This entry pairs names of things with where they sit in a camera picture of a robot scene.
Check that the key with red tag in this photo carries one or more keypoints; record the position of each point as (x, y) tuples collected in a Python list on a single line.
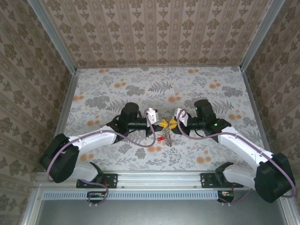
[(160, 138)]

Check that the metal keyring holder with rings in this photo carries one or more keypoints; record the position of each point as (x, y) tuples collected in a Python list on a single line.
[(168, 140)]

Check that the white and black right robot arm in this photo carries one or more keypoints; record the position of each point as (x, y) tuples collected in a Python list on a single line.
[(241, 145)]

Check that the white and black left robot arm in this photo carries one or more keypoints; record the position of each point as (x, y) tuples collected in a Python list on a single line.
[(93, 140)]

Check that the floral patterned table cover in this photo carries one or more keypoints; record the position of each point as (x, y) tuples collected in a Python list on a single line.
[(105, 79)]

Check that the grey metal sheet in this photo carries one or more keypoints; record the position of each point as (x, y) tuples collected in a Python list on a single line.
[(159, 213)]

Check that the aluminium side rail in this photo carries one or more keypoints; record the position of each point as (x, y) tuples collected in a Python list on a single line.
[(63, 117), (253, 100)]

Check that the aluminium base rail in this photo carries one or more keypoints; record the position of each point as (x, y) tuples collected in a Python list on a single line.
[(159, 179)]

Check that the thin aluminium rear rail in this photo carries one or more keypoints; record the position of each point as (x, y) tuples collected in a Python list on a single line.
[(159, 67)]

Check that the aluminium frame post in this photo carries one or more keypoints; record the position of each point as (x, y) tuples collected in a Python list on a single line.
[(259, 35), (55, 35)]

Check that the aluminium frame bar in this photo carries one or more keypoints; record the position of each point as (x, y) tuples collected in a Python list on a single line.
[(32, 208), (287, 211)]

